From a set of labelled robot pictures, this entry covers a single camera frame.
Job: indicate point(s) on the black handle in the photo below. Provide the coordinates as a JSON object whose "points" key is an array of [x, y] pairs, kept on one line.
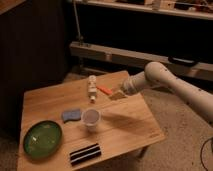
{"points": [[182, 62]]}

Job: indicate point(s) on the orange pepper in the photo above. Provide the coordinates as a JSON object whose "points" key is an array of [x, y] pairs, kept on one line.
{"points": [[105, 90]]}

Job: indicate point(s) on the green glass plate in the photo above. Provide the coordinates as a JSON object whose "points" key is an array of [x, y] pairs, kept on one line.
{"points": [[42, 139]]}

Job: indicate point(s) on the grey metal beam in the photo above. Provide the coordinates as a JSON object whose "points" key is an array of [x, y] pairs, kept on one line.
{"points": [[138, 59]]}

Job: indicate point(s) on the black white striped block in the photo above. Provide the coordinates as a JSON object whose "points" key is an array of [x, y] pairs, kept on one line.
{"points": [[85, 154]]}

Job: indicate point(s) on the blue sponge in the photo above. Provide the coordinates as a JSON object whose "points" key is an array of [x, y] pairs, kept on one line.
{"points": [[71, 115]]}

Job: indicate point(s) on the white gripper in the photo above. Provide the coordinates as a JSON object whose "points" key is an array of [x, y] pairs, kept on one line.
{"points": [[127, 88]]}

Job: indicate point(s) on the white ceramic cup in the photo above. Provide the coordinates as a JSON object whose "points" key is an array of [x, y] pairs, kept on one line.
{"points": [[90, 118]]}

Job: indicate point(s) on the wooden side table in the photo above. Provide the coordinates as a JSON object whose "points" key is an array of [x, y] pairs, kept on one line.
{"points": [[126, 125]]}

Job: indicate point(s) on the wooden shelf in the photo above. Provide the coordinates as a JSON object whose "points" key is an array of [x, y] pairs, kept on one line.
{"points": [[142, 8]]}

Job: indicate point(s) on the vertical metal pole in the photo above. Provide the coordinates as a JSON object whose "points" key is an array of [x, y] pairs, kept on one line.
{"points": [[79, 35]]}

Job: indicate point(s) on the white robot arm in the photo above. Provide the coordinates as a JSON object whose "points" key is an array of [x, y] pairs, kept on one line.
{"points": [[154, 75]]}

